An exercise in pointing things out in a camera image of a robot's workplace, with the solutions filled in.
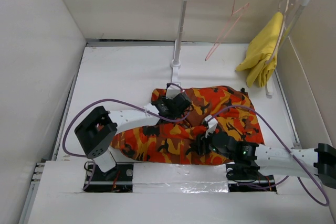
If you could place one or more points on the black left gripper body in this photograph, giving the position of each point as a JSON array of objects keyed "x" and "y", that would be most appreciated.
[{"x": 164, "y": 100}]

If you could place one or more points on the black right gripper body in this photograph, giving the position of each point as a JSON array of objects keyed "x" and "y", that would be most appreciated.
[{"x": 208, "y": 145}]

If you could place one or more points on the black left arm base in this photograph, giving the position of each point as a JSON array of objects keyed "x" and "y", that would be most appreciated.
[{"x": 117, "y": 180}]

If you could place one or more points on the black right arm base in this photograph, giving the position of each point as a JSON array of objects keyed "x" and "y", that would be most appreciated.
[{"x": 243, "y": 181}]

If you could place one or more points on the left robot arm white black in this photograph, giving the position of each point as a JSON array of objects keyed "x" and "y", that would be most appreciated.
[{"x": 97, "y": 130}]

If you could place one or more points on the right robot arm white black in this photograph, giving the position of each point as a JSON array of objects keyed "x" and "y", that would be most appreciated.
[{"x": 250, "y": 160}]

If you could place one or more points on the yellow garment on hanger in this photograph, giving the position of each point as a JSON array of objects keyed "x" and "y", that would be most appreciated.
[{"x": 260, "y": 58}]

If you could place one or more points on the beige hanger holding garment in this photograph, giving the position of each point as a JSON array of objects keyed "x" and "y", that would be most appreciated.
[{"x": 288, "y": 9}]

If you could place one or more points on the white clothes rack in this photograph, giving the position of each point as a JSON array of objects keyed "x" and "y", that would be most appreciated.
[{"x": 181, "y": 24}]

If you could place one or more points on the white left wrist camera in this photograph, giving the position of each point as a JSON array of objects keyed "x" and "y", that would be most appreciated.
[{"x": 173, "y": 89}]

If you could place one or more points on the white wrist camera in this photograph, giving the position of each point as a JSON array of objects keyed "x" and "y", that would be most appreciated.
[
  {"x": 211, "y": 124},
  {"x": 173, "y": 89}
]

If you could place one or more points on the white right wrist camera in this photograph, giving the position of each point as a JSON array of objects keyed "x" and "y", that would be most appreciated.
[{"x": 211, "y": 124}]

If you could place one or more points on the pink wire hanger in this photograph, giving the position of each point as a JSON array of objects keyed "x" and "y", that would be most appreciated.
[{"x": 233, "y": 19}]

